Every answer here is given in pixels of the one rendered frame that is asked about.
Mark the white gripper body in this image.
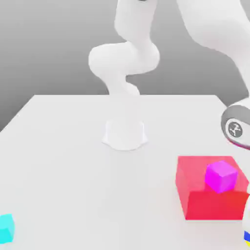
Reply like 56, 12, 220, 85
241, 193, 250, 250

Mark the small magenta cube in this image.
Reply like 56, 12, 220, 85
204, 160, 239, 194

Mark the small cyan cube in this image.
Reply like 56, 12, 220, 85
0, 213, 16, 244

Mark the large red box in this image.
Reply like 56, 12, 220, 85
175, 155, 250, 221

